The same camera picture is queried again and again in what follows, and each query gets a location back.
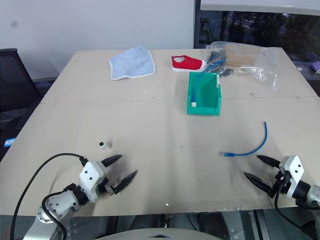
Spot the blue and white label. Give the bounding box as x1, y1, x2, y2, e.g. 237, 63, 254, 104
4, 137, 18, 149

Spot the black small parts pile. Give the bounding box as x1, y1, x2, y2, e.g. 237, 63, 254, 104
206, 49, 235, 78

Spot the dark window pane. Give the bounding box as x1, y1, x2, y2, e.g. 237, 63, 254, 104
193, 0, 320, 83

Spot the small white cube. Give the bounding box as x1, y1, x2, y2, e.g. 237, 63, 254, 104
97, 140, 113, 150

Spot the light blue checked cloth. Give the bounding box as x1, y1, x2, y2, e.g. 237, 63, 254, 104
108, 45, 157, 82

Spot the green plastic bin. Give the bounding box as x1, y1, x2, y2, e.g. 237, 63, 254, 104
186, 71, 223, 117

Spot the red and white shoe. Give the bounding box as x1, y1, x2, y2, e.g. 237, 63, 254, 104
170, 55, 207, 74

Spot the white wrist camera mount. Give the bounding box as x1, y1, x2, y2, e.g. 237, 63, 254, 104
278, 155, 305, 200
79, 161, 105, 204

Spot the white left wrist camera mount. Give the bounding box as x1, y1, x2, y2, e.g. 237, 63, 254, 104
79, 161, 105, 204

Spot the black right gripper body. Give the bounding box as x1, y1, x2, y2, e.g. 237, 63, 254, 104
270, 170, 289, 200

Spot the clear plastic bag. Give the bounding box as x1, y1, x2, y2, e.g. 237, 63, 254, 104
205, 40, 281, 92

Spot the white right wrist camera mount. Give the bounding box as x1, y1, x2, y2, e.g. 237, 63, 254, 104
278, 155, 305, 200

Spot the short blue Ethernet cable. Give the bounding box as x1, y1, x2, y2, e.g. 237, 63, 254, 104
219, 121, 269, 158

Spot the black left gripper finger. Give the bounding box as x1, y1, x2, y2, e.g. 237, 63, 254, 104
100, 154, 123, 169
111, 170, 139, 195

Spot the wooden sticks bundle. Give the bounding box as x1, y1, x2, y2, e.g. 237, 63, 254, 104
224, 44, 261, 69

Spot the pale rounded robot torso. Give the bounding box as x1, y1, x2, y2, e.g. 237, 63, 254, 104
94, 226, 227, 240

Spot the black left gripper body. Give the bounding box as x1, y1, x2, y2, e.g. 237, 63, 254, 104
94, 172, 116, 198

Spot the white window blind bar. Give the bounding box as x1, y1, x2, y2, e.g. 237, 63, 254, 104
200, 0, 320, 12

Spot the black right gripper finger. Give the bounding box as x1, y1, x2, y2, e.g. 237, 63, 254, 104
243, 171, 274, 199
256, 154, 281, 169

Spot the black office chair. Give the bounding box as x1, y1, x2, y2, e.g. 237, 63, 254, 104
0, 48, 43, 114

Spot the blue cable with white coupler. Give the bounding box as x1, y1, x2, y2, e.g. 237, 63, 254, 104
190, 59, 226, 108

